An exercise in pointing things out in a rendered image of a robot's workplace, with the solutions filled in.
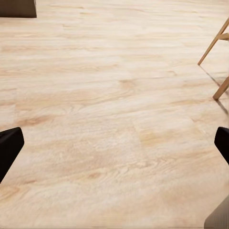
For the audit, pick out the trash can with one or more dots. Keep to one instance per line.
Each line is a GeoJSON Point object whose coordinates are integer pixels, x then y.
{"type": "Point", "coordinates": [219, 218]}

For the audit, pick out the straight chair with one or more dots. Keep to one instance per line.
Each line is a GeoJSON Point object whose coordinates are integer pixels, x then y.
{"type": "Point", "coordinates": [219, 36]}

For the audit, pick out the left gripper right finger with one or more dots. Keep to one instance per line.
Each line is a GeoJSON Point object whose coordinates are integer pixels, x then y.
{"type": "Point", "coordinates": [222, 142]}

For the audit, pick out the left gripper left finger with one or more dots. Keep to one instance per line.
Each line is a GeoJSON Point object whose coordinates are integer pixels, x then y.
{"type": "Point", "coordinates": [11, 143]}

